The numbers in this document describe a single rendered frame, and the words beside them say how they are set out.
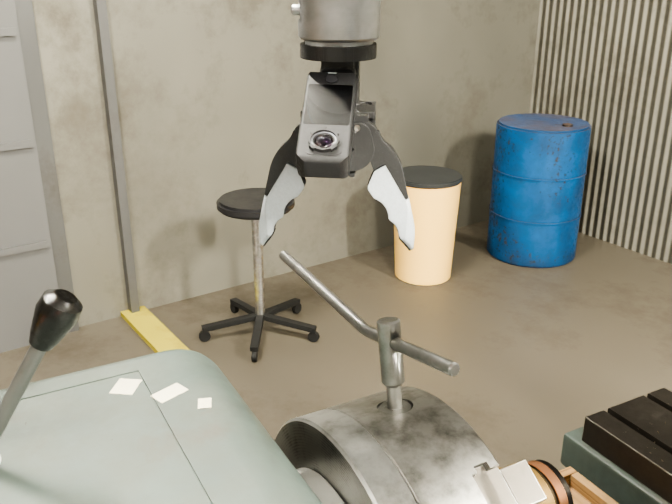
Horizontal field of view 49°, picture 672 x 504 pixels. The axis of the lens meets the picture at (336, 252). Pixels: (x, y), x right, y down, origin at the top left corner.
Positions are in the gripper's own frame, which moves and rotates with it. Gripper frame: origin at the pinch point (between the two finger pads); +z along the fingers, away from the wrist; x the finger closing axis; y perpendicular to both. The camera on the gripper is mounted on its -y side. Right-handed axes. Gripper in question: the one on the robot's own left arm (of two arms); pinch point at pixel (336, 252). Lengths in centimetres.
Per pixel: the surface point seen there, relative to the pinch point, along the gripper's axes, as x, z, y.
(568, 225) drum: -105, 112, 329
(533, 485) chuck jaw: -18.8, 16.5, -13.4
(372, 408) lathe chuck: -4.2, 12.3, -8.8
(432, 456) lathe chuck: -9.6, 12.5, -15.4
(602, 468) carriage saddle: -39, 44, 26
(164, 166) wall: 102, 66, 266
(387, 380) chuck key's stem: -5.5, 9.2, -8.8
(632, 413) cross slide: -44, 39, 32
